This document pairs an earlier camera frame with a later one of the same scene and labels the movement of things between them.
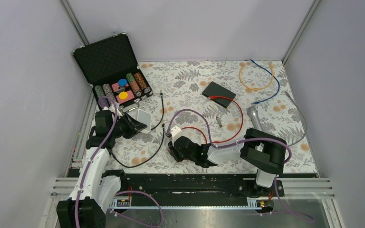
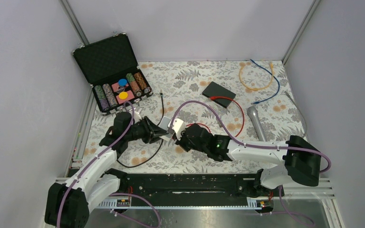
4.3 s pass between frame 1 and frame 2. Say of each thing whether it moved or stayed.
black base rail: stayed
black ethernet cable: stayed
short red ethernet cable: moved
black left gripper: moved
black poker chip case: stayed
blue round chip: stayed
